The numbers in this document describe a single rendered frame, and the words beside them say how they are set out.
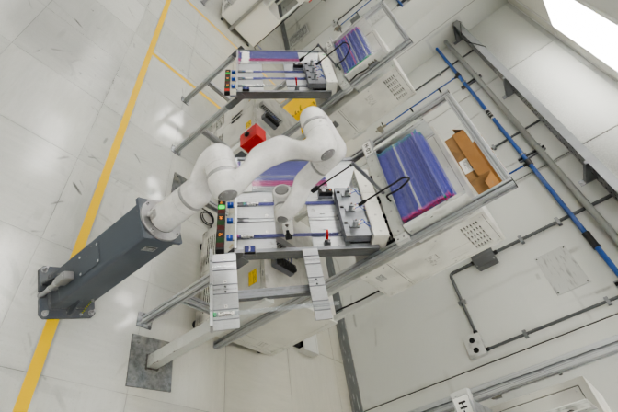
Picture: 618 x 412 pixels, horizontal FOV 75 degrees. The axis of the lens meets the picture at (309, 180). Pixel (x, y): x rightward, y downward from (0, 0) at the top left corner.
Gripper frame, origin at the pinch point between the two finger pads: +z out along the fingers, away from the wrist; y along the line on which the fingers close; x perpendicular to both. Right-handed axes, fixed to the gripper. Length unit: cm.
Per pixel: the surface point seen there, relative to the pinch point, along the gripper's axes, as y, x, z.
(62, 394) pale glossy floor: -54, 100, 16
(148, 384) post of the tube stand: -43, 77, 46
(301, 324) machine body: -10, 0, 74
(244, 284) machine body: -1.1, 28.2, 36.4
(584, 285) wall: -7, -187, 85
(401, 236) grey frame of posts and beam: -12, -54, -1
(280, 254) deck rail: -10.0, 5.1, 1.4
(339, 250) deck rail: -10.0, -24.0, 5.1
